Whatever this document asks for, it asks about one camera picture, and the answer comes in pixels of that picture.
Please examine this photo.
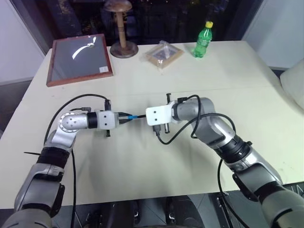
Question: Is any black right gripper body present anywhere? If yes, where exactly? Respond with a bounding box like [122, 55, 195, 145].
[163, 93, 172, 134]

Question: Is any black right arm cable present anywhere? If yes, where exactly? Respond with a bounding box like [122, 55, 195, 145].
[217, 158, 238, 228]

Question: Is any small wooden frame in bag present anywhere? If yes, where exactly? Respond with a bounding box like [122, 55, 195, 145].
[142, 40, 186, 71]

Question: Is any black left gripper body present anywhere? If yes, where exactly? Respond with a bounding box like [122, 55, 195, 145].
[104, 99, 120, 138]

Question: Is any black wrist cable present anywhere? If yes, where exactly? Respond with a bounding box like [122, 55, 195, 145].
[153, 95, 230, 145]
[47, 94, 112, 143]

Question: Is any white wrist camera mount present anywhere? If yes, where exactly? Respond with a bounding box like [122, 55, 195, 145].
[95, 111, 119, 130]
[145, 101, 176, 126]

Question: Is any brown framed glass picture frame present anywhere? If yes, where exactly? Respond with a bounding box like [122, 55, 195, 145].
[46, 33, 114, 88]

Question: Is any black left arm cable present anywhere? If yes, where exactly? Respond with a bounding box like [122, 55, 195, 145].
[70, 140, 77, 228]

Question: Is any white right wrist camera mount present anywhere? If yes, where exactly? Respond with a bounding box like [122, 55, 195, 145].
[145, 101, 176, 126]

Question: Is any wooden hat stand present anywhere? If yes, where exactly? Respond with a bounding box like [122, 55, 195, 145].
[104, 0, 139, 58]

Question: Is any green bottle with yellow cap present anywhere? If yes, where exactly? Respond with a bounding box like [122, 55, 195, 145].
[192, 21, 214, 59]

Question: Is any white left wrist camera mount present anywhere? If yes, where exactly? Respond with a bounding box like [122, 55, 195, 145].
[95, 111, 119, 130]

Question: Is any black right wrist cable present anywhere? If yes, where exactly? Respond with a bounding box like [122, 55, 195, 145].
[153, 95, 230, 145]

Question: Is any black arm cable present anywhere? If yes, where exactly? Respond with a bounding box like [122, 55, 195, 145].
[70, 140, 77, 228]
[217, 158, 238, 228]

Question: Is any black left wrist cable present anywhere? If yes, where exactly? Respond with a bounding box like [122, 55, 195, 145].
[47, 94, 112, 143]

